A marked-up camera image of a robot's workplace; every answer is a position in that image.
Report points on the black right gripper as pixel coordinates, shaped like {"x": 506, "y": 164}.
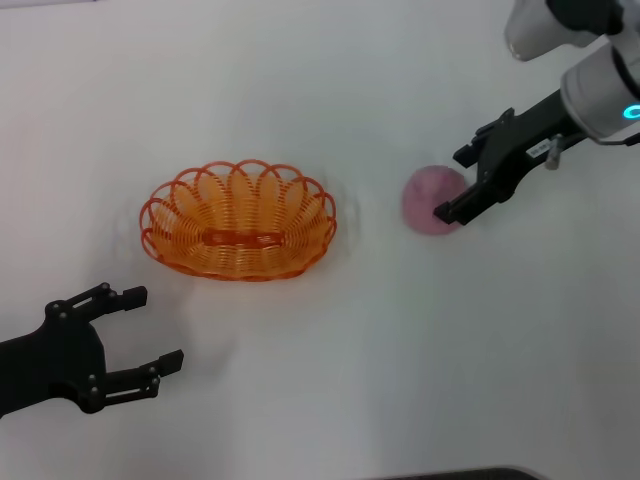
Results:
{"x": 510, "y": 150}

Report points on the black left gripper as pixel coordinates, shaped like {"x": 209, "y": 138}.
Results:
{"x": 55, "y": 360}

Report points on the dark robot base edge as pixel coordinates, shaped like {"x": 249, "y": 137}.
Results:
{"x": 465, "y": 474}

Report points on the pink peach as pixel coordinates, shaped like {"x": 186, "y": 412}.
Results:
{"x": 427, "y": 200}

